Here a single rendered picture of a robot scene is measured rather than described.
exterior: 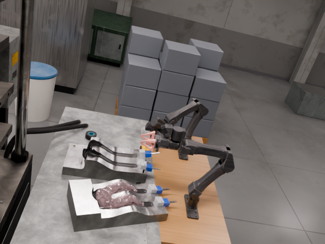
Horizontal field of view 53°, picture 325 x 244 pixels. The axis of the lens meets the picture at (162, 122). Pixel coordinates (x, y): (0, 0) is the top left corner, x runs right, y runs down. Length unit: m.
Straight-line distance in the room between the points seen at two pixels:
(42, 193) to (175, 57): 2.35
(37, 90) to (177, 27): 4.85
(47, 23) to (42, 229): 3.37
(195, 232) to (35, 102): 2.68
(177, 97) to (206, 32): 4.44
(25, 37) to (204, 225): 1.38
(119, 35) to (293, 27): 4.44
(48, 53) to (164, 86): 1.76
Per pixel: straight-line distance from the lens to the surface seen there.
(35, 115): 4.10
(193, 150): 1.75
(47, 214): 1.80
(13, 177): 2.04
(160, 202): 1.85
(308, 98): 6.83
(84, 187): 1.80
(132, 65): 3.73
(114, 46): 6.28
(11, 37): 2.06
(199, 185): 1.90
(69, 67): 4.77
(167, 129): 1.68
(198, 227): 1.92
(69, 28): 4.62
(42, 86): 3.92
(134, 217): 1.76
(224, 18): 8.23
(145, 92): 3.85
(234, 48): 8.44
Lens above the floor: 2.06
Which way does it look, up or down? 26 degrees down
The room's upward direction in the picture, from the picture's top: 15 degrees clockwise
